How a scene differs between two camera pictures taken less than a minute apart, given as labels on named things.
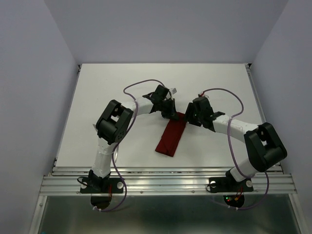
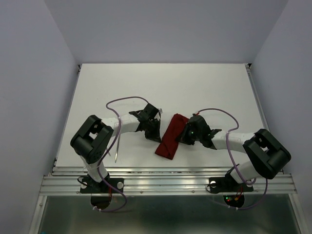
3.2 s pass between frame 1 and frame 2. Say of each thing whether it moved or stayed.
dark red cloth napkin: stayed
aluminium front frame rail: stayed
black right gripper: moved
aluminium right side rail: stayed
